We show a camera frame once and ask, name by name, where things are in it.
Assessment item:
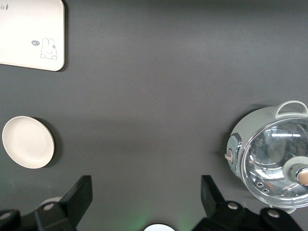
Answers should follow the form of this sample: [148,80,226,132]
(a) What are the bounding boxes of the glass pot lid with knob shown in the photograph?
[240,117,308,209]

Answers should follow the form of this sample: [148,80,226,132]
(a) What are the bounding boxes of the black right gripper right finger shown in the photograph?
[192,175,304,231]

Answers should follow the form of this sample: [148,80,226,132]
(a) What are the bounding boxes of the cream tray with rabbit print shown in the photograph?
[0,0,65,72]

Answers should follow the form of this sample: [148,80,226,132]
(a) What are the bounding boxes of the steel pot with glass lid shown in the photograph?
[224,101,308,214]

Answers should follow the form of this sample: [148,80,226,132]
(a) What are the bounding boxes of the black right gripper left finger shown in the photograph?
[0,175,93,231]

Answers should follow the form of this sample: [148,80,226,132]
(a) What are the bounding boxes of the round cream plate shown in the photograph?
[2,115,55,169]

